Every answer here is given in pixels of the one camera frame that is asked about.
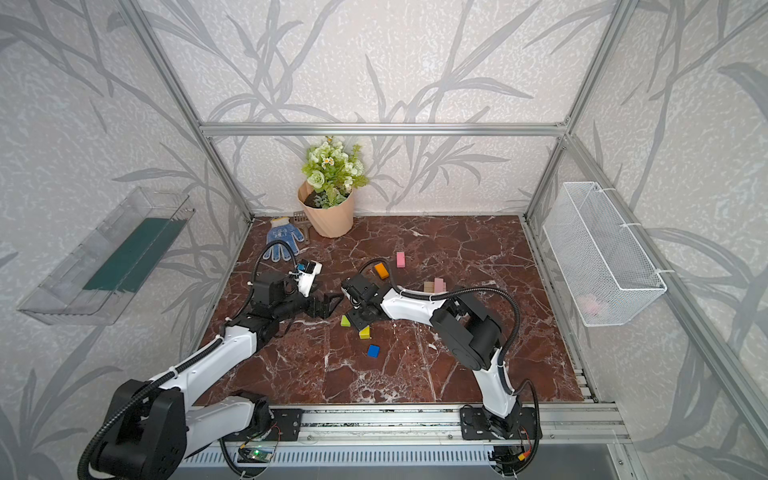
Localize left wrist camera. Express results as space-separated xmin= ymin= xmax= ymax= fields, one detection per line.
xmin=295 ymin=259 xmax=322 ymax=297

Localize left circuit board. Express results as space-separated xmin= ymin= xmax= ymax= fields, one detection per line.
xmin=237 ymin=445 xmax=276 ymax=464

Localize clear plastic wall shelf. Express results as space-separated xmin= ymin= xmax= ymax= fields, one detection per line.
xmin=18 ymin=187 xmax=195 ymax=326

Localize orange wood block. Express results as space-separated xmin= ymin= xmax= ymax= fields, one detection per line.
xmin=374 ymin=262 xmax=390 ymax=280

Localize pink object in basket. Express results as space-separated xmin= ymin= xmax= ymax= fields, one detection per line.
xmin=577 ymin=294 xmax=607 ymax=318

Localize white wire mesh basket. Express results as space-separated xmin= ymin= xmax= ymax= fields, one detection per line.
xmin=543 ymin=182 xmax=667 ymax=327

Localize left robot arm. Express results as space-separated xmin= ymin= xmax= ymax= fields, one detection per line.
xmin=77 ymin=265 xmax=342 ymax=479

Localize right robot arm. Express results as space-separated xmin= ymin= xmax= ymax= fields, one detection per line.
xmin=341 ymin=274 xmax=542 ymax=441

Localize beige flower pot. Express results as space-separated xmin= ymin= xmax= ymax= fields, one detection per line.
xmin=297 ymin=182 xmax=355 ymax=238

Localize green white artificial flowers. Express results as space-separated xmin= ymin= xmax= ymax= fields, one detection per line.
xmin=302 ymin=137 xmax=369 ymax=209

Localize blue work glove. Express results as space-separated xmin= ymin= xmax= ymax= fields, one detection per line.
xmin=262 ymin=217 xmax=306 ymax=263

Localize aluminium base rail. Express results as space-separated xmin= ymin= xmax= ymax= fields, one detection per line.
xmin=122 ymin=403 xmax=631 ymax=448

